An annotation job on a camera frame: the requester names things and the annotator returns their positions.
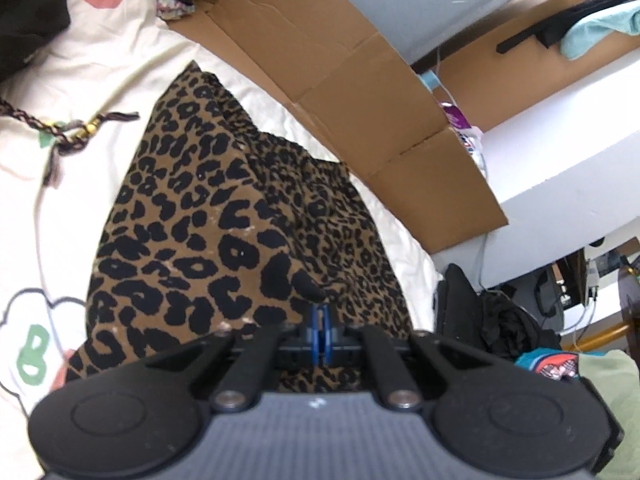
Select black cloth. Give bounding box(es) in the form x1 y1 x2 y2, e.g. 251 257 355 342
0 0 71 83

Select black crumpled garment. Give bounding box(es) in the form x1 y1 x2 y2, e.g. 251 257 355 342
480 290 561 361

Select bear print bed sheet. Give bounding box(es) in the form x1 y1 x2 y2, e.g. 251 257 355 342
0 0 441 461

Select teal hanging cloth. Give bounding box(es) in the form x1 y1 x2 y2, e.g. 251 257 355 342
560 0 640 61

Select black hanging strap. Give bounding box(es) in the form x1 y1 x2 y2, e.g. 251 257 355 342
496 0 636 56

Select flattened cardboard sheet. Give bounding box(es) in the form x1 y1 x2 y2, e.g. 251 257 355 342
165 0 510 256

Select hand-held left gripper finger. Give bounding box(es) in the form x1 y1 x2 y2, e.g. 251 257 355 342
147 305 321 412
321 305 497 412

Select grey refrigerator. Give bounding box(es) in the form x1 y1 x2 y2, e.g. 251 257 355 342
305 0 621 66

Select purple packet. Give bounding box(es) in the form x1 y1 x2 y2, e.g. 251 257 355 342
439 101 471 131

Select pale green cloth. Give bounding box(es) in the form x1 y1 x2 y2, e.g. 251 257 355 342
575 350 640 461

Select white detergent pouch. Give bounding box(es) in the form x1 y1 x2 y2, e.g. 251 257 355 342
461 127 487 172

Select small patterned cloth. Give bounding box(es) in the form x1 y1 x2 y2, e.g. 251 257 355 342
155 0 197 21

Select braided cord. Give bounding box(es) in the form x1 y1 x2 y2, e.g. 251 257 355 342
0 97 141 188

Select leopard print skirt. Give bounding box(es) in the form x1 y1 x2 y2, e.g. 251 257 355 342
65 60 416 396

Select teal printed bag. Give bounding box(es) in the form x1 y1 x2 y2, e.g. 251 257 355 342
515 350 583 383

